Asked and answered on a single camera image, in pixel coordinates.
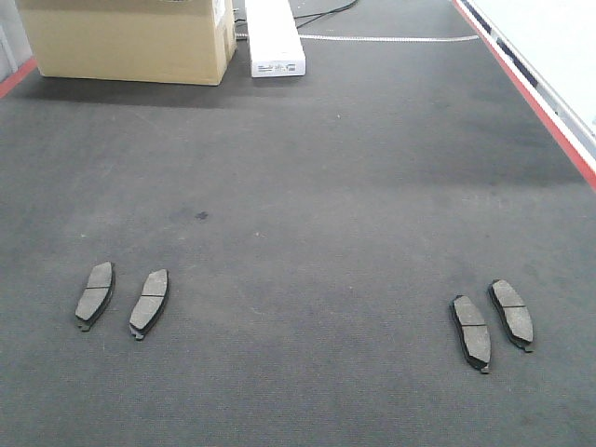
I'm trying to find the black cable behind carton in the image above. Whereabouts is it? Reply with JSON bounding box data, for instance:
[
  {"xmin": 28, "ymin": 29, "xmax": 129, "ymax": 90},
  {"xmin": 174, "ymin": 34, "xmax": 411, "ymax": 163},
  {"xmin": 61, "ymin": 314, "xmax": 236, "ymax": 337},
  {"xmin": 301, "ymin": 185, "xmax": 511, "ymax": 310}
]
[{"xmin": 235, "ymin": 0, "xmax": 359, "ymax": 23}]

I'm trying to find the brake pad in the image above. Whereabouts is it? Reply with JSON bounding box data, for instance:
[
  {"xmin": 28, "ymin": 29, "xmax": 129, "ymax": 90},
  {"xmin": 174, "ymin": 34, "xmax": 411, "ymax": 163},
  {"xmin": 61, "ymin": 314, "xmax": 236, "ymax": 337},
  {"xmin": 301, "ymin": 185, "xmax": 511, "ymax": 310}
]
[
  {"xmin": 74, "ymin": 262, "xmax": 115, "ymax": 332},
  {"xmin": 129, "ymin": 269, "xmax": 169, "ymax": 341},
  {"xmin": 488, "ymin": 279, "xmax": 535, "ymax": 353},
  {"xmin": 451, "ymin": 295, "xmax": 492, "ymax": 374}
]

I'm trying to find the dark grey conveyor belt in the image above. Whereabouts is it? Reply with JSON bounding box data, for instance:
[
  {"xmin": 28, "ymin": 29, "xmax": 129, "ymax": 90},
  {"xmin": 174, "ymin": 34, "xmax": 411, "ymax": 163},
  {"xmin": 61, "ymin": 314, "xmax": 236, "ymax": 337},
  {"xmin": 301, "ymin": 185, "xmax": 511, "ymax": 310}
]
[{"xmin": 1, "ymin": 1, "xmax": 595, "ymax": 446}]

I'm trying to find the red conveyor side rail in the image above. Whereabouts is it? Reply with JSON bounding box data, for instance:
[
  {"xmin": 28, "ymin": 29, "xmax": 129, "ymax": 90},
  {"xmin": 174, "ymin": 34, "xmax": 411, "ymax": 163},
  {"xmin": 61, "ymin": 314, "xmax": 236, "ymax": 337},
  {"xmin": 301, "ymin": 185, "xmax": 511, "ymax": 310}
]
[{"xmin": 453, "ymin": 1, "xmax": 595, "ymax": 186}]

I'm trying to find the long white carton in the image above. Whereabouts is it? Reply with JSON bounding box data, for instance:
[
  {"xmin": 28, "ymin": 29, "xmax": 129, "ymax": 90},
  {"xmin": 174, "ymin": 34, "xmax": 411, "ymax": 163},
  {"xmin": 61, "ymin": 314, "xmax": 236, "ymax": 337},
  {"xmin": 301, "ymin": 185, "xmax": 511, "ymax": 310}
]
[{"xmin": 245, "ymin": 0, "xmax": 306, "ymax": 78}]

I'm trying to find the red conveyor left rail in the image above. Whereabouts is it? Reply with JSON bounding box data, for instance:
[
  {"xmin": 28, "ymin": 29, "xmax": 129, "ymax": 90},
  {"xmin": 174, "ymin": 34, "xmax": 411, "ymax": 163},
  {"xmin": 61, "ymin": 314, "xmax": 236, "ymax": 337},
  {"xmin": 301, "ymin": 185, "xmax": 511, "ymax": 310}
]
[{"xmin": 0, "ymin": 57, "xmax": 37, "ymax": 99}]

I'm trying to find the brown cardboard box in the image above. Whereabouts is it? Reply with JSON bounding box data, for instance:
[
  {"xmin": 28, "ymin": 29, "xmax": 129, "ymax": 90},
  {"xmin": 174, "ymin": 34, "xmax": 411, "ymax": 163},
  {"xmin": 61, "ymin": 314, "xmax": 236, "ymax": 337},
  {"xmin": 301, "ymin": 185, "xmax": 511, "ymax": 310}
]
[{"xmin": 17, "ymin": 0, "xmax": 237, "ymax": 86}]

